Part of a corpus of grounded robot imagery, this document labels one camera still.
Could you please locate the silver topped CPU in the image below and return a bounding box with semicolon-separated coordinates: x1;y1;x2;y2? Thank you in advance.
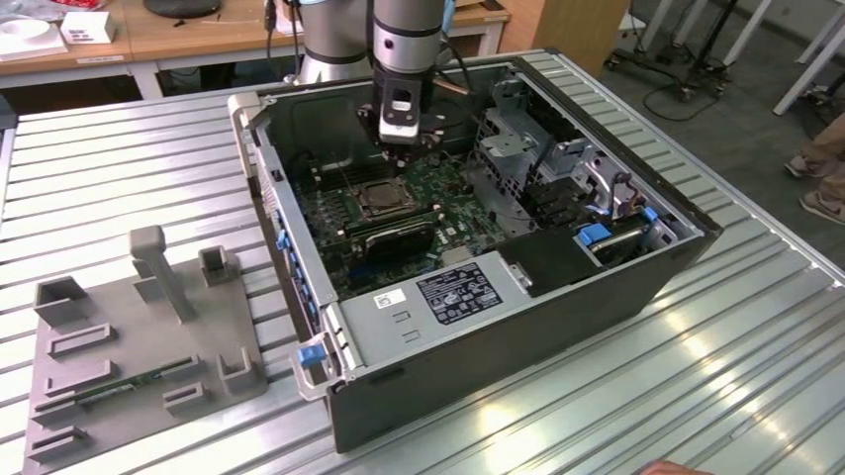
367;185;406;209

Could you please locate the metal socket cover frame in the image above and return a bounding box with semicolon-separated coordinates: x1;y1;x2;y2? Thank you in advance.
354;178;419;222

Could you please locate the CPU socket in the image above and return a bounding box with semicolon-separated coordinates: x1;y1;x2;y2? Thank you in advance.
349;176;423;224

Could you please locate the green motherboard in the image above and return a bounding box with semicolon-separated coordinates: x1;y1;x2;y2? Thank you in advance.
294;152;514;298

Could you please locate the silver drive cage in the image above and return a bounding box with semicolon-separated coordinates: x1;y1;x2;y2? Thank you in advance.
471;73;600;224

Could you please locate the black graphics card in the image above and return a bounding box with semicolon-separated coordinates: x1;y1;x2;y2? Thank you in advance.
346;217;437;268

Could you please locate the black plastic air shroud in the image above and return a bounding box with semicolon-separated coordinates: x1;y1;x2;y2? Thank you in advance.
496;230;606;298

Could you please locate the large blue plastic latch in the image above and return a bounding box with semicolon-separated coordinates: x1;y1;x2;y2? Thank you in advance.
572;222;610;247

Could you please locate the grey power supply unit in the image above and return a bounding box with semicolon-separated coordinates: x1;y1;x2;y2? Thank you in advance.
322;249;536;370

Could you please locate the wooden cabinet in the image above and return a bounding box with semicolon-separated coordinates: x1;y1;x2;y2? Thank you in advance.
532;0;633;78

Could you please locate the wooden desk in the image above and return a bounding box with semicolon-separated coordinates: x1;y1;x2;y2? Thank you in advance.
0;0;514;100

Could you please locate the dark round object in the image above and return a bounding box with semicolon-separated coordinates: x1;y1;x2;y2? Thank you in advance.
142;0;223;17

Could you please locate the black and grey PC case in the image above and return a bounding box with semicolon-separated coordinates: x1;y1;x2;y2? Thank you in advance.
226;52;722;455

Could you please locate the black wheeled stand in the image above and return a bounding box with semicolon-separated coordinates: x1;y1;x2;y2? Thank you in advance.
604;0;734;103

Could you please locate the small white box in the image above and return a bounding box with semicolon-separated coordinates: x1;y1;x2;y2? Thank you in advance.
59;10;119;46

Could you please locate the grey parts rack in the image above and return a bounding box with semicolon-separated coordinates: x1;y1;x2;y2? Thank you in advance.
23;225;271;471

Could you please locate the white square dish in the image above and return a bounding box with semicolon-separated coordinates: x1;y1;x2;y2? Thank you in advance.
0;17;67;63

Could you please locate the green RAM stick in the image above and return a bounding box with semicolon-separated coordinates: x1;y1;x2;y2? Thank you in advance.
71;359;199;405

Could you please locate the person in tan trousers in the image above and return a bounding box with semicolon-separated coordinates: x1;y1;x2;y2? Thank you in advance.
784;116;845;225

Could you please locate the white table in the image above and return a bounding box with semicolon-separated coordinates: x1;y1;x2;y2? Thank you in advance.
772;0;845;118

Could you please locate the black and white wrist camera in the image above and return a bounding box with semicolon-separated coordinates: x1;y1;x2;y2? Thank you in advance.
377;86;423;145

